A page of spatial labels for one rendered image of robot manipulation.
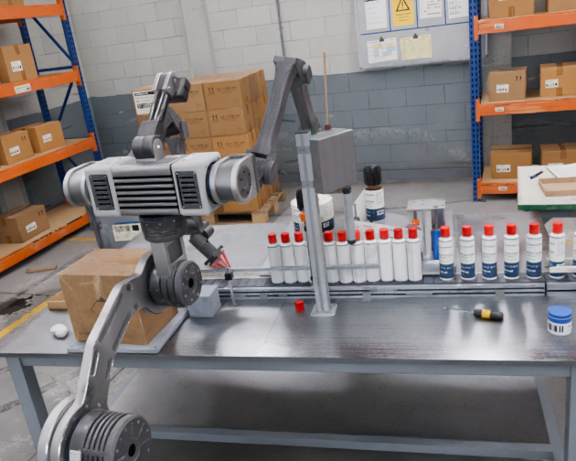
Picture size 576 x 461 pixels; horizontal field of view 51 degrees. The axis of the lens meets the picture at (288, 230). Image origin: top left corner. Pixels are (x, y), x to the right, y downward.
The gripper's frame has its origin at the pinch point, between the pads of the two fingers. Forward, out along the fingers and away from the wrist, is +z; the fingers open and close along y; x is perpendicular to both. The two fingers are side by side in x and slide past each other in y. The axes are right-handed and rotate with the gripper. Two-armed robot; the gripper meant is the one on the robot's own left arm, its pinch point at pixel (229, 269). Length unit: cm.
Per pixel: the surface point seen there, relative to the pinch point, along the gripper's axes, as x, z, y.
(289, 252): -25.2, 11.5, -2.2
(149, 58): 153, -206, 481
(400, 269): -52, 44, -3
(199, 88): 72, -110, 316
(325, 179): -62, -1, -17
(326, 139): -71, -10, -15
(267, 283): -8.3, 14.5, -1.3
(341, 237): -45.0, 20.5, -2.6
